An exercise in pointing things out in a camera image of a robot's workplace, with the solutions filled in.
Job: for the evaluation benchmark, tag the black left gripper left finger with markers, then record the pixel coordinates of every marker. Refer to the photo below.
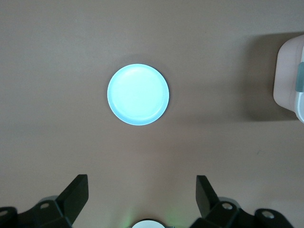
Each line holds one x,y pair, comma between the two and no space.
71,202

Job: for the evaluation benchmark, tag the brown table cover mat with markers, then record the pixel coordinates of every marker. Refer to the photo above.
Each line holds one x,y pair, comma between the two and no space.
71,71

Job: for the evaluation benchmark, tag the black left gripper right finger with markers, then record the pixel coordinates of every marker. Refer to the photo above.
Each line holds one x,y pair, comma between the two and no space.
206,202

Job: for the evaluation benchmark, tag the light blue round plate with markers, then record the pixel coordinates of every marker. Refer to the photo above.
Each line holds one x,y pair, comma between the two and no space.
139,95

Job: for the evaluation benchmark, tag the pink box with white lid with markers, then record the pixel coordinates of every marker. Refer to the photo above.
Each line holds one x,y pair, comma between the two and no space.
287,78

